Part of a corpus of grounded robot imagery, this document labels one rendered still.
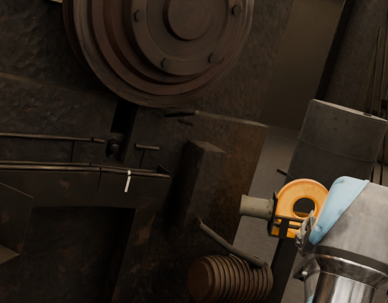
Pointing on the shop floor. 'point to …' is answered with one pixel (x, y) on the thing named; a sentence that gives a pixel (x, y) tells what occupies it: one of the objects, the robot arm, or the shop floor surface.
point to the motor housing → (227, 281)
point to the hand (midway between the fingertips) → (311, 222)
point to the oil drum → (334, 146)
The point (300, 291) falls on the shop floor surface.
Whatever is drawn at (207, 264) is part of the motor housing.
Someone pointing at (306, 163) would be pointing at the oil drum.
